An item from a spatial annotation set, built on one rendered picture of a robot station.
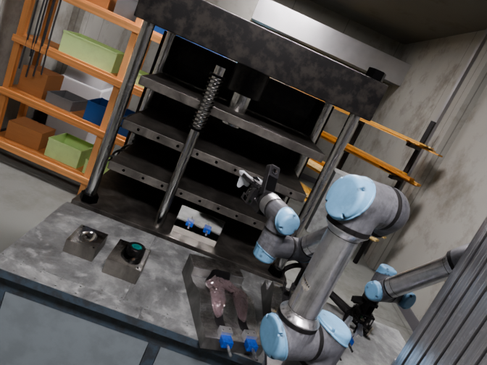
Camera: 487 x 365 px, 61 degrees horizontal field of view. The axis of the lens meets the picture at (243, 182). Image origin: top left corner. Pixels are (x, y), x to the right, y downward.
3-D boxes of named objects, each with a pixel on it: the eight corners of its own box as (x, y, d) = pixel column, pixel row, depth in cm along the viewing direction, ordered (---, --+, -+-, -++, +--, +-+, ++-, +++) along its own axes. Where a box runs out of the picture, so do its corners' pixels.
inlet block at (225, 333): (234, 363, 150) (240, 351, 148) (222, 361, 148) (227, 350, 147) (225, 337, 161) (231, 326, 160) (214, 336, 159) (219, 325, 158)
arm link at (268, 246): (285, 269, 132) (300, 240, 129) (256, 263, 126) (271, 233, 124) (275, 255, 138) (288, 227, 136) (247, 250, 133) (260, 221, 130)
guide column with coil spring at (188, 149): (141, 277, 243) (225, 69, 210) (132, 274, 243) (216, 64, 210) (143, 272, 249) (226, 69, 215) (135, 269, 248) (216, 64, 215)
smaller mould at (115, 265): (135, 284, 174) (140, 271, 172) (101, 271, 172) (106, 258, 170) (146, 262, 193) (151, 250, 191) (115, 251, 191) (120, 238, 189)
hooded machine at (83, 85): (62, 129, 570) (89, 43, 538) (100, 146, 574) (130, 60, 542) (36, 137, 503) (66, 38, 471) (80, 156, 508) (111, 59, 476)
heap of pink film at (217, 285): (249, 323, 172) (256, 308, 170) (211, 316, 165) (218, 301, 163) (233, 286, 195) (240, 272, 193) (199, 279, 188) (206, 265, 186)
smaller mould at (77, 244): (91, 261, 176) (96, 250, 174) (61, 250, 174) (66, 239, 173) (104, 245, 192) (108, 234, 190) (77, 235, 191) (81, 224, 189)
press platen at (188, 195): (284, 240, 242) (288, 232, 241) (106, 168, 230) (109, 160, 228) (275, 199, 313) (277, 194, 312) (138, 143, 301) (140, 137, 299)
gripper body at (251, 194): (239, 195, 145) (252, 211, 135) (251, 175, 143) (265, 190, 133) (255, 203, 149) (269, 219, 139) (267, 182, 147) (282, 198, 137)
